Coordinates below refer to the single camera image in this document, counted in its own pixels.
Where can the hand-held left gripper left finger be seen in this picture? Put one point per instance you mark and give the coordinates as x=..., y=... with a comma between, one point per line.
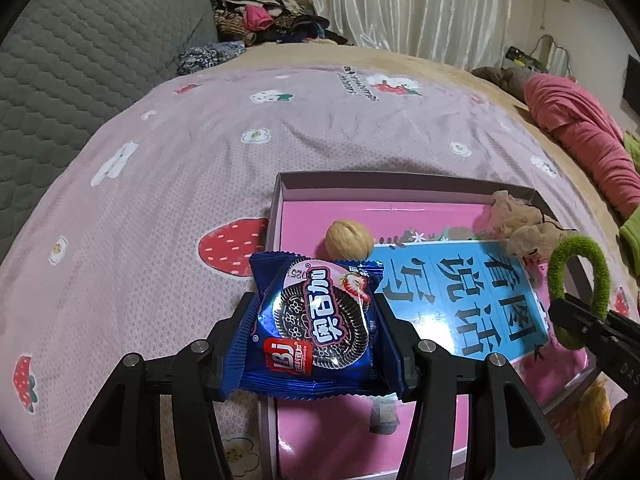
x=227, y=345

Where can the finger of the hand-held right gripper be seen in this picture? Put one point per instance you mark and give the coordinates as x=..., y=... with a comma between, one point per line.
x=575, y=330
x=600, y=321

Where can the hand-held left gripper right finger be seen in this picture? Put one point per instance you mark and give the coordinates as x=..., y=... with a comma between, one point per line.
x=402, y=345

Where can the yellow cake packet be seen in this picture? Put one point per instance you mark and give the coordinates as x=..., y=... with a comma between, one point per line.
x=594, y=410

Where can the blue cookie packet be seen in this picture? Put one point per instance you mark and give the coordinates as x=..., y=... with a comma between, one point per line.
x=310, y=320

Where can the beige dotted mesh scrunchie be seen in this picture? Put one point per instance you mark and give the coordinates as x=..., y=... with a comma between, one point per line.
x=530, y=235

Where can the walnut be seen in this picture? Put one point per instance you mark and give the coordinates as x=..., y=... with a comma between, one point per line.
x=350, y=240

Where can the grey shallow cardboard box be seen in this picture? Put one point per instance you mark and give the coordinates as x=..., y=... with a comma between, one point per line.
x=380, y=187

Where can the pink strawberry printed bedsheet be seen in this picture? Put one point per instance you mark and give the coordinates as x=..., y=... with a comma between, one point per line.
x=150, y=210

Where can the pink blanket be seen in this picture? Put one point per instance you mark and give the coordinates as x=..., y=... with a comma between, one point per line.
x=575, y=120

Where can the brown cloth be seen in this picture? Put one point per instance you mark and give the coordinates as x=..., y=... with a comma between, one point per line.
x=500, y=80

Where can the white metal chair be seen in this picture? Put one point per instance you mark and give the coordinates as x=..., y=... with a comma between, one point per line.
x=552, y=55

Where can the black green patterned item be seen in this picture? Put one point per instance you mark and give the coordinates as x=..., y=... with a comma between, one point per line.
x=522, y=56

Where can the blue patterned cloth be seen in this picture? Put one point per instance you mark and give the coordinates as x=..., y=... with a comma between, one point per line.
x=210, y=57

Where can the grey quilted headboard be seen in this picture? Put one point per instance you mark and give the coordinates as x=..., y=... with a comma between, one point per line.
x=75, y=85

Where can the pile of clothes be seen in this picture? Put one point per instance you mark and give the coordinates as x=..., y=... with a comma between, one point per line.
x=270, y=15

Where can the white curtain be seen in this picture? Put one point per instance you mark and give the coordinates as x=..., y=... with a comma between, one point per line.
x=410, y=5

